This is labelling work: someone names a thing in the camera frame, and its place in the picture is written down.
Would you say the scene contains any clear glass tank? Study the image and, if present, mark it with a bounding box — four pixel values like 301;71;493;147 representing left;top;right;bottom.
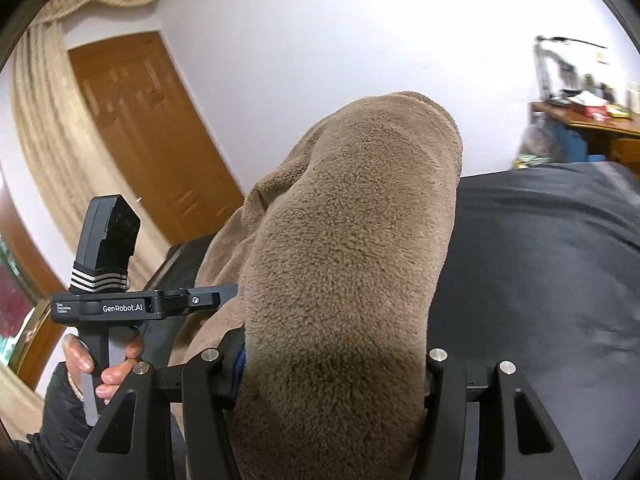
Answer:
532;35;609;104

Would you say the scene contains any framed floral picture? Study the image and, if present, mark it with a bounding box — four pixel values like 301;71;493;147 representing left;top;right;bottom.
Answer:
0;200;67;392

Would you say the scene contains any wooden desk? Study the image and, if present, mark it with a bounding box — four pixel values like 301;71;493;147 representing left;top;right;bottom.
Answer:
530;101;640;167

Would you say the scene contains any beige curtain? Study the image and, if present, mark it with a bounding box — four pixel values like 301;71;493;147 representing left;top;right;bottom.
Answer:
9;0;172;273

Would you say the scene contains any person's left forearm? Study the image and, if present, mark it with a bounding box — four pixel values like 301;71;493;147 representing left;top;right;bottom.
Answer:
10;362;101;480

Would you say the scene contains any blue bag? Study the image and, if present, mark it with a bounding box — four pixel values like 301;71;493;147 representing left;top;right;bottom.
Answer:
559;124;589;162

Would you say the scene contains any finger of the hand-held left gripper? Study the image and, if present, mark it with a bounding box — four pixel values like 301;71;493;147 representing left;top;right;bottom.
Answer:
162;283;240;317

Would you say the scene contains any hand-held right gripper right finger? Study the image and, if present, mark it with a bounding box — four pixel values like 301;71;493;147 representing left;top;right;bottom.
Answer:
410;347;583;480

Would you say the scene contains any wooden door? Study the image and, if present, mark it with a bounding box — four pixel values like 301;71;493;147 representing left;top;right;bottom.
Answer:
67;31;247;247

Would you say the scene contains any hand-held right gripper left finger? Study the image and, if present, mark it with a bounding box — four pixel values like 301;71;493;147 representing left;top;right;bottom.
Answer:
67;330;248;480

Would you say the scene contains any person's left hand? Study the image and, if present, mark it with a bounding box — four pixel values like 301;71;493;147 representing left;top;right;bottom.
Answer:
62;332;146;407

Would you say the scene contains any grey plastic bag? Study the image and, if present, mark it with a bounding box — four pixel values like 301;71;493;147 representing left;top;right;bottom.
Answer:
516;114;557;160

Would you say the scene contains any brown fleece sweater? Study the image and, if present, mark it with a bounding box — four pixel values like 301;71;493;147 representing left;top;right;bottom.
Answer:
167;91;464;480

